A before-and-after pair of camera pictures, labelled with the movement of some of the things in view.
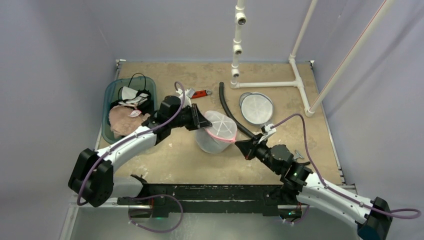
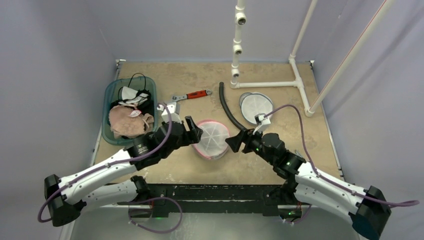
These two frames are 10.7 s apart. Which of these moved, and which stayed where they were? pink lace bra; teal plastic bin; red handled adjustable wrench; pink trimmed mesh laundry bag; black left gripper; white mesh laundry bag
Moved: black left gripper; pink trimmed mesh laundry bag
Stayed: white mesh laundry bag; teal plastic bin; pink lace bra; red handled adjustable wrench
